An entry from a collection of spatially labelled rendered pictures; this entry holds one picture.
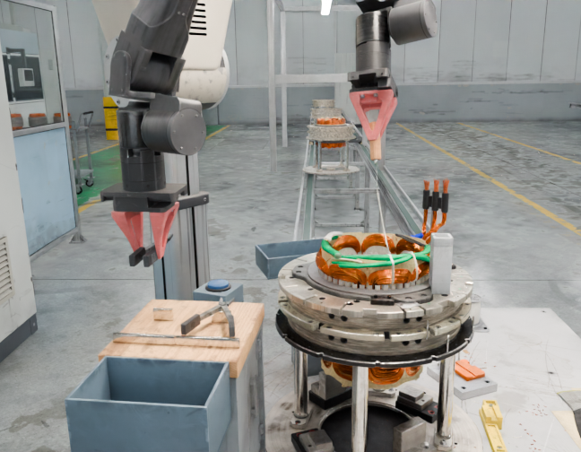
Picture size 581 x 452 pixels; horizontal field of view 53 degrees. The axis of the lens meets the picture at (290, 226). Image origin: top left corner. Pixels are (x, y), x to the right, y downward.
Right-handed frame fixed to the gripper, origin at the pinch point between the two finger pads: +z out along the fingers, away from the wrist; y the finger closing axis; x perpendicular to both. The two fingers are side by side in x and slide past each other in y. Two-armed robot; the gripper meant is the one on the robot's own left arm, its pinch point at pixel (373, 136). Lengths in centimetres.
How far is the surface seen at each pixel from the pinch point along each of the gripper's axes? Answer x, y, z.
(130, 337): 30.2, -20.0, 31.1
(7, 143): 222, 145, -50
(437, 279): -9.3, 0.8, 22.6
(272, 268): 24.6, 20.1, 20.2
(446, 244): -11.0, -0.8, 17.4
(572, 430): -31, 31, 50
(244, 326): 17.3, -10.4, 29.8
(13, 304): 225, 158, 34
